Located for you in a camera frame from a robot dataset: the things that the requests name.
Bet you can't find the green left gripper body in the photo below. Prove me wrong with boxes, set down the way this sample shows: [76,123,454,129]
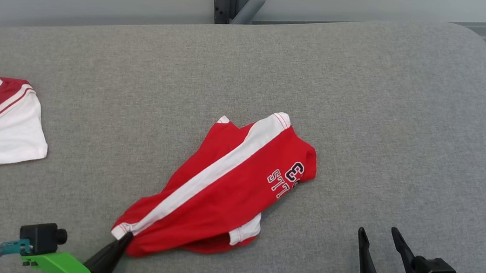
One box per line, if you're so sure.
[19,246,115,273]

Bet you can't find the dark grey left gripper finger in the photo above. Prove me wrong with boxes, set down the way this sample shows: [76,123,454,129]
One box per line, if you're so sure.
[82,226,134,273]

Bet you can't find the red shorts with white stripe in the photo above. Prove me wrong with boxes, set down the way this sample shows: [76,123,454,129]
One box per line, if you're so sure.
[108,92,324,273]

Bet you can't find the dark grey hinge plate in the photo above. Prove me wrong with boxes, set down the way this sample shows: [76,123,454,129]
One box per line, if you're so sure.
[208,0,232,26]

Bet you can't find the left camera cable teal plug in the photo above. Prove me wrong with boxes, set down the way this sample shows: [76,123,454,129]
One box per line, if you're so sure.
[0,236,34,273]

